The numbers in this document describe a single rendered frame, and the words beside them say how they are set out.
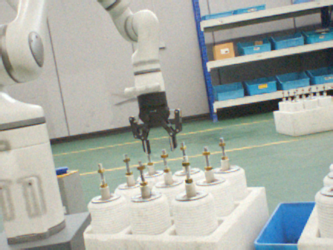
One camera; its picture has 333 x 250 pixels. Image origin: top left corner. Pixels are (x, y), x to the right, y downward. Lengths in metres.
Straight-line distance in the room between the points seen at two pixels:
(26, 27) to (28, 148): 0.18
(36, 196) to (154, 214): 0.37
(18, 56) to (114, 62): 5.61
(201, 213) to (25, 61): 0.48
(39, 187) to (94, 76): 5.65
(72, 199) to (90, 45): 5.26
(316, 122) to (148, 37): 2.38
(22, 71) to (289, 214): 0.86
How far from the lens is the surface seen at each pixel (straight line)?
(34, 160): 0.65
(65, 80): 6.38
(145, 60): 1.02
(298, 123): 3.20
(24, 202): 0.65
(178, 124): 1.02
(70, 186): 1.15
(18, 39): 0.64
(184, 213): 0.88
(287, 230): 1.25
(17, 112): 0.64
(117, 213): 1.01
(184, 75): 6.14
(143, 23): 1.01
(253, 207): 1.07
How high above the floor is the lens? 0.49
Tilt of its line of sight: 5 degrees down
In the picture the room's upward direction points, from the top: 10 degrees counter-clockwise
